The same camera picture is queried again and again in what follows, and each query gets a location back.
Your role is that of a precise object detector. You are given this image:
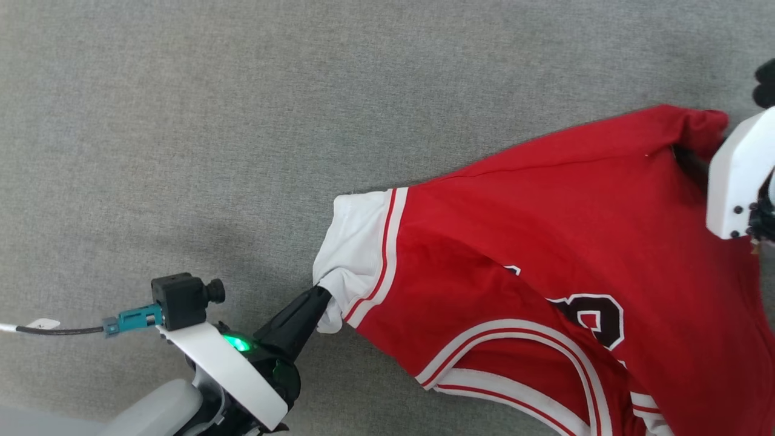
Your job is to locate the grey fabric sofa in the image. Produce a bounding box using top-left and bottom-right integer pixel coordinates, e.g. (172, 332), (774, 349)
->
(0, 0), (775, 436)

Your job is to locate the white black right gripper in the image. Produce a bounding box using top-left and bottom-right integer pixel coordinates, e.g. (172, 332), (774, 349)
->
(673, 106), (775, 243)

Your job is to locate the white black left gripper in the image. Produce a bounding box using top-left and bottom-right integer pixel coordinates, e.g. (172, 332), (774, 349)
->
(159, 286), (333, 436)

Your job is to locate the red basketball jersey white trim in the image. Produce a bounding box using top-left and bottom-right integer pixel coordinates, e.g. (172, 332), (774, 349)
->
(313, 104), (775, 436)

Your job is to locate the black cable with teal plug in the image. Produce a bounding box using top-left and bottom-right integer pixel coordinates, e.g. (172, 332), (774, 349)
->
(0, 304), (164, 338)

